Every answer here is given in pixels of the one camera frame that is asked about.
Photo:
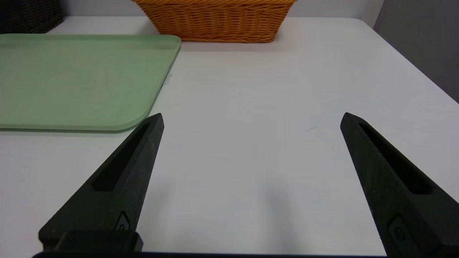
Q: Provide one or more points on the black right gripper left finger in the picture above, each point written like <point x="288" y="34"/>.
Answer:
<point x="114" y="204"/>

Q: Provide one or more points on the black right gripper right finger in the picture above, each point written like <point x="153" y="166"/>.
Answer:
<point x="391" y="193"/>

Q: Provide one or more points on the dark brown wicker basket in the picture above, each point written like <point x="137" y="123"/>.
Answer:
<point x="28" y="16"/>

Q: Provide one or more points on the orange wicker basket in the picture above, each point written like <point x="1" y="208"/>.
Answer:
<point x="215" y="21"/>

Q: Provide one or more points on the green plastic tray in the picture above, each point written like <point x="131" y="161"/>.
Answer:
<point x="79" y="82"/>

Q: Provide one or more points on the small clear tape piece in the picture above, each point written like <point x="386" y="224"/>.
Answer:
<point x="167" y="79"/>

